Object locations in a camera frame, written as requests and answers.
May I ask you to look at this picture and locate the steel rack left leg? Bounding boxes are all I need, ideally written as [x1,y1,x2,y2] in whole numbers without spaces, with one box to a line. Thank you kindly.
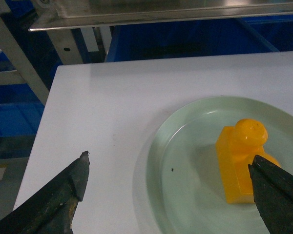
[0,0,49,105]

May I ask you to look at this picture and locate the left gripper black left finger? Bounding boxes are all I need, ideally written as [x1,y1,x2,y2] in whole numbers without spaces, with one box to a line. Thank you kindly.
[0,151,90,234]

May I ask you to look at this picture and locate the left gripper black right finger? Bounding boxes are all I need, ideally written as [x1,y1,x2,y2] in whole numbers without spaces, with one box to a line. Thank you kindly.
[248,155,293,234]

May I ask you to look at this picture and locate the pale green round plate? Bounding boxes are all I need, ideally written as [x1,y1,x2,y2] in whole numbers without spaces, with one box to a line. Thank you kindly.
[146,97,293,234]

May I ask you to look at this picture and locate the stainless steel shelf rail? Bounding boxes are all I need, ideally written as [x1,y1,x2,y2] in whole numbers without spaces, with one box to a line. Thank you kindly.
[29,0,293,32]

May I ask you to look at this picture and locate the yellow two-stud toy block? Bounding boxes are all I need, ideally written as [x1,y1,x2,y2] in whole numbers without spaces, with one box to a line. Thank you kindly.
[215,118,280,204]

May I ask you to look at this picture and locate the blue bin lower left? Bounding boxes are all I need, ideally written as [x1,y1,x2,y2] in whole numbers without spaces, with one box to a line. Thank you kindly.
[106,19,278,62]

